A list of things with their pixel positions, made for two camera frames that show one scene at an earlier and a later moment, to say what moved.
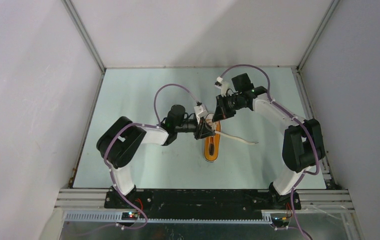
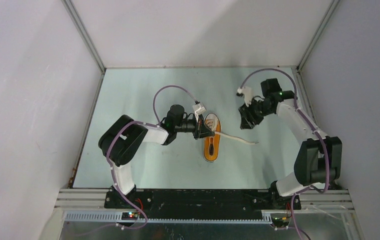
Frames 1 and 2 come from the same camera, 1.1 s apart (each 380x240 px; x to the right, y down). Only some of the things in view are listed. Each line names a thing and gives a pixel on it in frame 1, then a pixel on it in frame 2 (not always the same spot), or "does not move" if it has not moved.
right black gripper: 222,112 -> 246,117
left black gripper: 202,130 does not move
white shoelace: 212,126 does not move
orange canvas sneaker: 211,144 does not move
